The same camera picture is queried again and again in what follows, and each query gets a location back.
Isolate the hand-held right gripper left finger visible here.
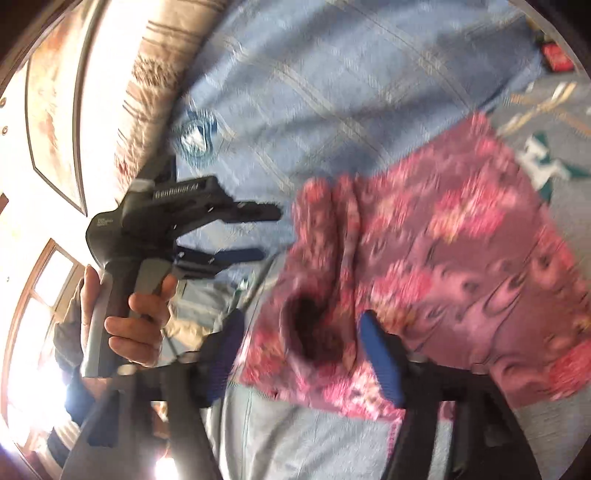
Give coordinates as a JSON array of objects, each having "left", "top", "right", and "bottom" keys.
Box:
[{"left": 60, "top": 309, "right": 246, "bottom": 480}]

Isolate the blue plaid blanket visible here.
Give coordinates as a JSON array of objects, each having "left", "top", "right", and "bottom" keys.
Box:
[{"left": 168, "top": 0, "right": 543, "bottom": 261}]

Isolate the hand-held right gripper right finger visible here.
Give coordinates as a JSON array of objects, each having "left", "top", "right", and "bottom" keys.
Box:
[{"left": 358, "top": 310, "right": 543, "bottom": 480}]

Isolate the framed wall picture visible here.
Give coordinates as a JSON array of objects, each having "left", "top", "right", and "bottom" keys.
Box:
[{"left": 25, "top": 0, "right": 112, "bottom": 217}]

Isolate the person's left hand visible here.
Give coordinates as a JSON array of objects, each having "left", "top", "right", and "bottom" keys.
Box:
[{"left": 81, "top": 265, "right": 178, "bottom": 368}]

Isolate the red packet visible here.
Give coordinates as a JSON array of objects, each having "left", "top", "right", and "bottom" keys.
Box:
[{"left": 540, "top": 41, "right": 576, "bottom": 73}]

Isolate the grey bedsheet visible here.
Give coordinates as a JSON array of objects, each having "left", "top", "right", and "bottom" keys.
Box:
[{"left": 203, "top": 76, "right": 591, "bottom": 480}]

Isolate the wooden framed window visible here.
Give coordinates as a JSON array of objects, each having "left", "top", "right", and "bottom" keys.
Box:
[{"left": 0, "top": 237, "right": 88, "bottom": 462}]

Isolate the beige patterned pillow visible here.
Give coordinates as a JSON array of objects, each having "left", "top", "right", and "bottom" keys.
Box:
[{"left": 113, "top": 0, "right": 232, "bottom": 188}]

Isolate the pink floral garment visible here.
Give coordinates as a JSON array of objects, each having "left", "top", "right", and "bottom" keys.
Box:
[{"left": 240, "top": 113, "right": 588, "bottom": 423}]

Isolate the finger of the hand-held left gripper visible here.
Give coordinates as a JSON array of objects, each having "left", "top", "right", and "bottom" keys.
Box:
[
  {"left": 228, "top": 200, "right": 282, "bottom": 223},
  {"left": 174, "top": 246, "right": 265, "bottom": 280}
]

